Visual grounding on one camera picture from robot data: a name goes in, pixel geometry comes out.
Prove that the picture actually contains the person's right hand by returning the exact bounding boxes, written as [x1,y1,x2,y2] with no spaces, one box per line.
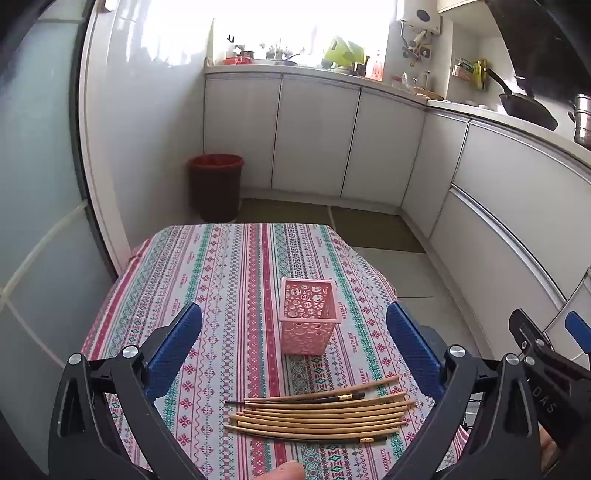
[538,427,562,474]

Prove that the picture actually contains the steel steamer pot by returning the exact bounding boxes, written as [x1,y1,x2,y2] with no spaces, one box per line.
[567,93,591,149]

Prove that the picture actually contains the green plastic bag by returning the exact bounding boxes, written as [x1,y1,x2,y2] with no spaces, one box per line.
[322,35,370,70]

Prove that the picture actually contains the frosted glass sliding door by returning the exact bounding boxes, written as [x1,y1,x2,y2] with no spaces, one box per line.
[0,9,117,418]

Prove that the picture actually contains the pink perforated utensil holder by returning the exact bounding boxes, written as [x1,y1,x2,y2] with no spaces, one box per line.
[280,277,346,356]

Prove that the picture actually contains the olive floor mat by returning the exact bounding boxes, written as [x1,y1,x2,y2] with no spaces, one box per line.
[329,206,426,254]
[237,198,336,228]

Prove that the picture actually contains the striped patterned tablecloth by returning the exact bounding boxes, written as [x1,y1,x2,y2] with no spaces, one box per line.
[81,223,468,480]

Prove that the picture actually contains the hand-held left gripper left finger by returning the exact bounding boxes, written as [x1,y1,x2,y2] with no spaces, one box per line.
[48,302,206,480]

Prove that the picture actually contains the pile of bamboo chopsticks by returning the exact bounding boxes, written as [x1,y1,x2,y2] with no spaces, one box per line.
[224,374,417,445]

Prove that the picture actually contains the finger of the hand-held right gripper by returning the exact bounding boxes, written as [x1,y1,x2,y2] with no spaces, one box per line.
[509,309,551,365]
[565,311,591,357]

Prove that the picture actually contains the trash bin with red liner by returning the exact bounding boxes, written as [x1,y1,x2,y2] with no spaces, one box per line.
[188,154,245,223]

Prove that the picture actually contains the black range hood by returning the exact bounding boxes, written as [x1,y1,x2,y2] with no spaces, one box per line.
[484,0,591,106]

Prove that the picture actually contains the white wall cabinets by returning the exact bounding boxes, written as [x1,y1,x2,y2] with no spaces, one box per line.
[437,0,489,14]

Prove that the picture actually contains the white base kitchen cabinets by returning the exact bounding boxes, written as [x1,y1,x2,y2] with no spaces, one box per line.
[203,73,591,358]

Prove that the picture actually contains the bright kitchen window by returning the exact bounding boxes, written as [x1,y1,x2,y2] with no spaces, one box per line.
[212,0,399,66]

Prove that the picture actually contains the person's left hand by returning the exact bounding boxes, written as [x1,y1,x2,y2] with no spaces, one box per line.
[252,460,305,480]

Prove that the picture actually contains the white water heater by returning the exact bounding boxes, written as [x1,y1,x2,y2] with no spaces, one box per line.
[397,0,443,36]

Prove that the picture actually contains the dark chopstick with gold band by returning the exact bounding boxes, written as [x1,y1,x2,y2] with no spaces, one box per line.
[225,390,368,407]
[295,436,375,445]

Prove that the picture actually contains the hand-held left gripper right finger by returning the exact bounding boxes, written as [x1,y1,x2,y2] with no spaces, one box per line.
[383,302,542,480]

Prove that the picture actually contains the black wok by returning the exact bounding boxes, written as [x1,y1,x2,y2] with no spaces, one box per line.
[483,68,560,131]

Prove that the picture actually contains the wall rack with yellow packets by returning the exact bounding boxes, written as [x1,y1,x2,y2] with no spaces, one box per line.
[451,57,489,91]

